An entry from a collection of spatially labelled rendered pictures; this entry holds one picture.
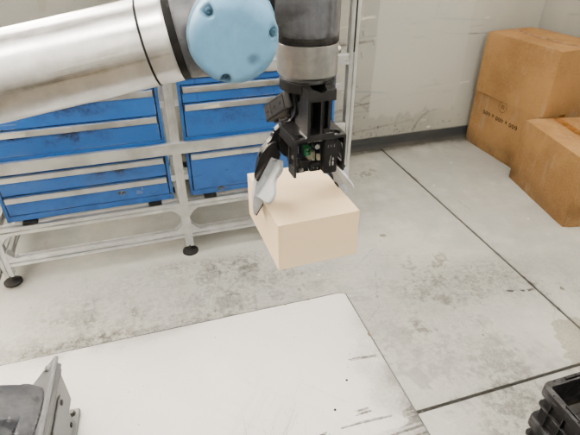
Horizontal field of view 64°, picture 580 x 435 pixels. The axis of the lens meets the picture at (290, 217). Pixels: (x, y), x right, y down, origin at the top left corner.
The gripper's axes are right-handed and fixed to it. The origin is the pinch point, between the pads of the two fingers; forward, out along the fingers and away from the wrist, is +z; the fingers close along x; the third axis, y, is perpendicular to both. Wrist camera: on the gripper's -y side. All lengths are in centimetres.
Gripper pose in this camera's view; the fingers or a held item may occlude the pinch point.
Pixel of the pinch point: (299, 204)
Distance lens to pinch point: 71.1
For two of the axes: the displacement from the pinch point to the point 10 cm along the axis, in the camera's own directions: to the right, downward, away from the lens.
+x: 9.4, -1.8, 2.8
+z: 0.0, 8.4, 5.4
